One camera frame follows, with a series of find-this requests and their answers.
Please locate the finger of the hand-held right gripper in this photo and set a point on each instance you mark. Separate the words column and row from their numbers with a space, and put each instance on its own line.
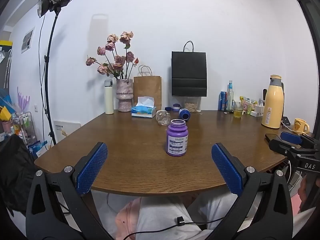
column 291, row 137
column 282, row 147

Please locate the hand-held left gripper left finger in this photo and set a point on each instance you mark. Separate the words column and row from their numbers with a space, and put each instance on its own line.
column 92, row 167

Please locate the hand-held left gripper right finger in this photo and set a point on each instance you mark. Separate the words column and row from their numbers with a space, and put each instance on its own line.
column 226, row 170

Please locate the clear glass cup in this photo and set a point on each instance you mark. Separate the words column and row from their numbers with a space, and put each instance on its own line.
column 163, row 117

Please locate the person's right hand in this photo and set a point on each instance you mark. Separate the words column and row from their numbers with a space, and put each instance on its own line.
column 303, row 192

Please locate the black phone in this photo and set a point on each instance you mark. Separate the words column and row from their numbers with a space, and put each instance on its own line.
column 272, row 137

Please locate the yellow mug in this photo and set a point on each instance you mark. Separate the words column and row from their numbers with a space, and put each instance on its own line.
column 299, row 125

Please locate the yellow thermos jug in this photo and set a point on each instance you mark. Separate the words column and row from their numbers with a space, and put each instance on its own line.
column 272, row 102

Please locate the white charger block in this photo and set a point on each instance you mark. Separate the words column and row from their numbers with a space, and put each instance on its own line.
column 258, row 109

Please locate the white board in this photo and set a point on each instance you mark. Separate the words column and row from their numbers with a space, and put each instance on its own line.
column 66, row 128

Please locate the snack packets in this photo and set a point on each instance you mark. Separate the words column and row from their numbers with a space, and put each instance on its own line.
column 246, row 102

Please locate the glass of yellow drink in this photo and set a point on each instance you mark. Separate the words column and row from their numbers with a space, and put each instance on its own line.
column 238, row 111

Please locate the purple pill bottle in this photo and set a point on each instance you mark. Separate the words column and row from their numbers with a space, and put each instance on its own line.
column 177, row 140

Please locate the person's bare leg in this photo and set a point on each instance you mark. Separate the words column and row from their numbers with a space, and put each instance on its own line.
column 127, row 220

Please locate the blue drink can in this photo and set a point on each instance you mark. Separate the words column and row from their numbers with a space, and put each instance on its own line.
column 222, row 101

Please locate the blue pill bottle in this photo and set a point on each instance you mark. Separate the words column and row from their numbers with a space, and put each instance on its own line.
column 184, row 113

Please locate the white thermos bottle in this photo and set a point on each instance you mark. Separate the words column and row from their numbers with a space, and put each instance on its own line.
column 109, row 97

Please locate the clear jar of cereal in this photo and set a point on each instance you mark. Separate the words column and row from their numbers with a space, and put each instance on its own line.
column 192, row 105

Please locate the clear glass bottle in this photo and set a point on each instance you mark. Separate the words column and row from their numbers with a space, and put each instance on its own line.
column 230, row 95

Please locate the blue tissue box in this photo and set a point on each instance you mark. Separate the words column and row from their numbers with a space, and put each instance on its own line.
column 143, row 110

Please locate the pink marbled vase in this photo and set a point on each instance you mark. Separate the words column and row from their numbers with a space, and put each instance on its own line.
column 124, row 95

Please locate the brown paper bag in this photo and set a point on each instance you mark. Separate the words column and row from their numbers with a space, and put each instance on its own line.
column 147, row 90

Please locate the purple plastic hanger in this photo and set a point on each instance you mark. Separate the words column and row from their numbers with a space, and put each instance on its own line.
column 23, row 101

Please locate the black light stand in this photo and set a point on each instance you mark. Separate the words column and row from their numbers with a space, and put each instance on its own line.
column 48, row 80

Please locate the black paper bag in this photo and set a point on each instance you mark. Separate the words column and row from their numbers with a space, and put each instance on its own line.
column 189, row 75

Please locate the dried pink roses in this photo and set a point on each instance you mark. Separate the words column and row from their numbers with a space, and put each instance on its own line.
column 115, row 55

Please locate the black studio light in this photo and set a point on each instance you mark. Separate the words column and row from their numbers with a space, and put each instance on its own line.
column 53, row 1

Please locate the wall poster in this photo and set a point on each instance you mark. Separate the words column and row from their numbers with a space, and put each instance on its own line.
column 27, row 39

